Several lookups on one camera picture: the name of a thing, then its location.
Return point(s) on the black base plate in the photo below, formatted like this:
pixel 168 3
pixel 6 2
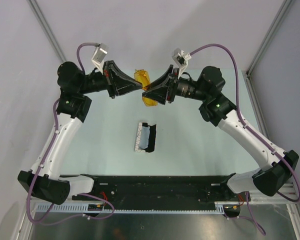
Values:
pixel 206 188

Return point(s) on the blue cleaning cloth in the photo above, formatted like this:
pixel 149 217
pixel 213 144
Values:
pixel 144 137

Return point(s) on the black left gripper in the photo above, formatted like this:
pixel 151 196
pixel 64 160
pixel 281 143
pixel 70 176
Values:
pixel 126 84

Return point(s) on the grey slotted cable duct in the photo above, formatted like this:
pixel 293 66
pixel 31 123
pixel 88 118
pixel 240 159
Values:
pixel 84 208

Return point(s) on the aluminium corner post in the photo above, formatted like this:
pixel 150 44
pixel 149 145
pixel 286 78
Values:
pixel 270 34
pixel 48 31

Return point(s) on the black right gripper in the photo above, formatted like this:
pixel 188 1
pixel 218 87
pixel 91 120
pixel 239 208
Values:
pixel 160 94

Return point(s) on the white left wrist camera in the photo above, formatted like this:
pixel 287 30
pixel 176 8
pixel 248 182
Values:
pixel 99 55

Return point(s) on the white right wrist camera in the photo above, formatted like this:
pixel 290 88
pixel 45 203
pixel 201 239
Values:
pixel 181 58

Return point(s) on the white geometric glasses case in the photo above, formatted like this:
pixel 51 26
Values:
pixel 152 138

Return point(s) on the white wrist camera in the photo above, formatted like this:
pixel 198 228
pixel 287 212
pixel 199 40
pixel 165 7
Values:
pixel 99 55
pixel 181 58

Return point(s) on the left aluminium corner post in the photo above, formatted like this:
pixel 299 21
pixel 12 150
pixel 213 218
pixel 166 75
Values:
pixel 48 31

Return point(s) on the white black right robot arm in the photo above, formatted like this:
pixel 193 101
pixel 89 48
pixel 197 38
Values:
pixel 273 162

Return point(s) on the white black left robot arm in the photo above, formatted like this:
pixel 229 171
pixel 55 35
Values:
pixel 69 114

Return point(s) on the right aluminium side rail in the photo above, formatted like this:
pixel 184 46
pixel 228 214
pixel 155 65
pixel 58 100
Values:
pixel 256 105

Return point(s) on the right aluminium corner post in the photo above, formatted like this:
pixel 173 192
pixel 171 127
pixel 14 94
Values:
pixel 270 34

